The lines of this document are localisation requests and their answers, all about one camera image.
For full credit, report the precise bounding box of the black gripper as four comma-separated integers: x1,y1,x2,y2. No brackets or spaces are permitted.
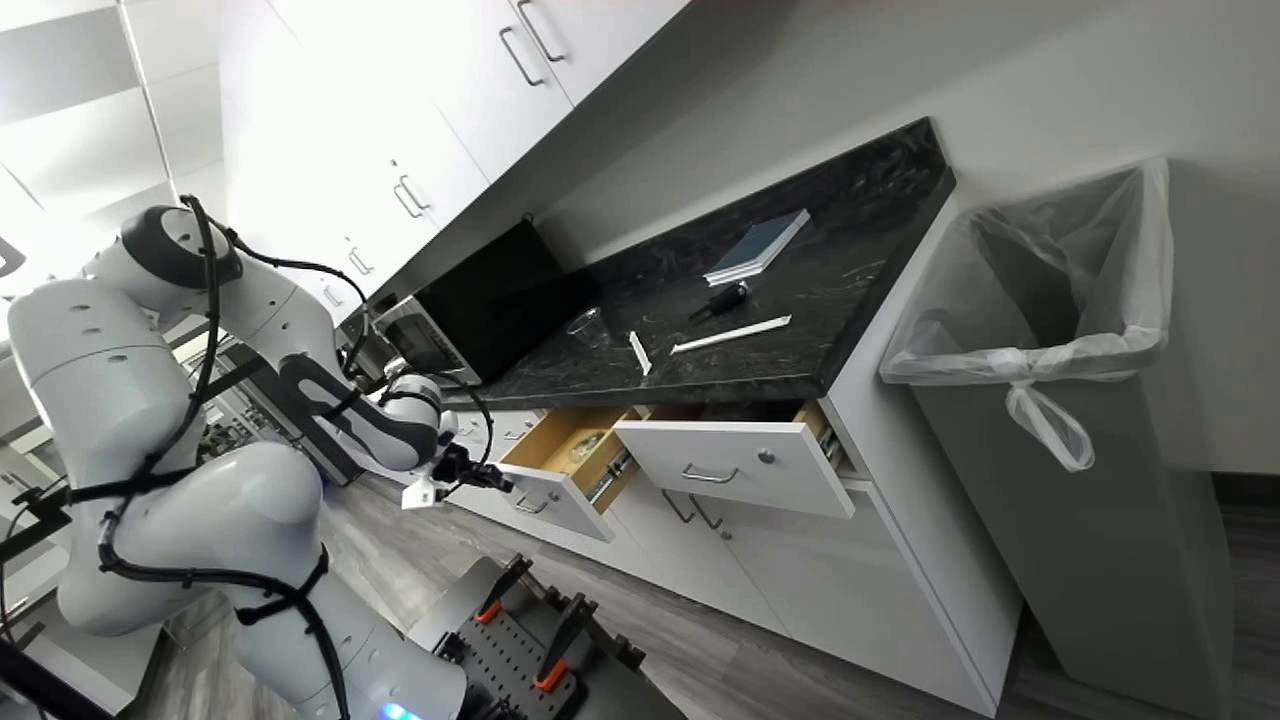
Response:
429,438,521,497

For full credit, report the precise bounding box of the wooden drawer with white front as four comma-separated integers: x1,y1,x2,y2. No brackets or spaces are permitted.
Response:
498,404,647,548
609,397,867,523

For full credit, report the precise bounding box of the clear plastic cup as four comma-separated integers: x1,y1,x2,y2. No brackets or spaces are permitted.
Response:
564,305,612,356

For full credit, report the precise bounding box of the black perforated board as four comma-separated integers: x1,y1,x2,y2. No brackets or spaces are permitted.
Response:
436,552,652,720

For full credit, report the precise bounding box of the black box appliance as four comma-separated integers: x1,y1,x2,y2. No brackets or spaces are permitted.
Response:
378,214,609,391

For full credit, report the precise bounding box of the white paper strip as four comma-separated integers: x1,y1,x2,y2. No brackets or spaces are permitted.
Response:
626,328,659,385
664,312,796,359

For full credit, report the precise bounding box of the white base cabinet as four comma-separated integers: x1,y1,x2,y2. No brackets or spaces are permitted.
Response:
436,197,1027,720

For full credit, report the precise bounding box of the white shelf unit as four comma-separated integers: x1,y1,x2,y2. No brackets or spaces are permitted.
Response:
0,0,233,312

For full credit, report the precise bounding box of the grey trash bin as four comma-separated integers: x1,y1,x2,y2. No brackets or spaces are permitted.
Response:
877,157,1242,720

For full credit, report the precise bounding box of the clear plastic bin bag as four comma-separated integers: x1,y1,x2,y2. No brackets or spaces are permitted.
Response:
877,161,1179,478

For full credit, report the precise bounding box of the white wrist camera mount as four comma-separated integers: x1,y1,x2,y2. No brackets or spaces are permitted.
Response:
397,468,444,517

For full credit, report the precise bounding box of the orange handled black clamp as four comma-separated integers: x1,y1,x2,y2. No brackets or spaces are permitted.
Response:
470,556,540,631
527,588,609,700

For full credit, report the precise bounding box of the silver cabinet door handle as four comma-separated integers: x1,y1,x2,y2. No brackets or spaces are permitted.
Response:
498,21,551,92
388,166,436,225
517,0,574,68

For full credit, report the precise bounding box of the black robot stand frame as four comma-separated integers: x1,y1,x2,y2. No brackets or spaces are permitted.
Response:
0,475,115,720

